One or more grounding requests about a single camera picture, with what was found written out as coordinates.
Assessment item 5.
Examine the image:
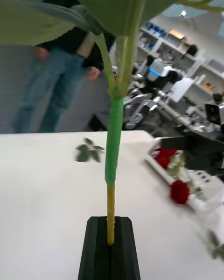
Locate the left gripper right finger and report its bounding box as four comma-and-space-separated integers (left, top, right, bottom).
109, 216, 141, 280

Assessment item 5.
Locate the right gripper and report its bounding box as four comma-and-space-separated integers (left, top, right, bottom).
160, 131, 224, 176

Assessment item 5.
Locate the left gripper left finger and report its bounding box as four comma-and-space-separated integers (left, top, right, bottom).
77, 216, 111, 280

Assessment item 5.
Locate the red artificial rose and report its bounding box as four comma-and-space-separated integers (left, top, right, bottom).
153, 147, 187, 180
169, 179, 207, 205

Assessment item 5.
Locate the pale blue artificial flower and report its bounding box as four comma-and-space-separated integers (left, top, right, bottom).
0, 0, 224, 246

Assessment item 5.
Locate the person's hand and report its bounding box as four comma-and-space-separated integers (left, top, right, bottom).
86, 66, 101, 81

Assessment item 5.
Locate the shallow white box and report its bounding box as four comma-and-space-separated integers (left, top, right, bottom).
144, 137, 224, 213

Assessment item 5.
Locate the pale grey robot torso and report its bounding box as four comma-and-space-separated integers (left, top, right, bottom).
146, 57, 179, 86

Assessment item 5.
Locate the loose green leaf twig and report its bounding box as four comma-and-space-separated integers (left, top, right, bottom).
74, 137, 105, 163
206, 229, 224, 260

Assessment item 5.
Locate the white shelf with goods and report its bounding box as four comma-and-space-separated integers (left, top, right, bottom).
139, 20, 224, 103

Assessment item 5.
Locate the person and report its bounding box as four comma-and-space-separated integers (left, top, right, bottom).
11, 0, 117, 134

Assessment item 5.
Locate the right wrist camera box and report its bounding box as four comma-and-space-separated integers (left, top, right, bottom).
204, 101, 224, 126

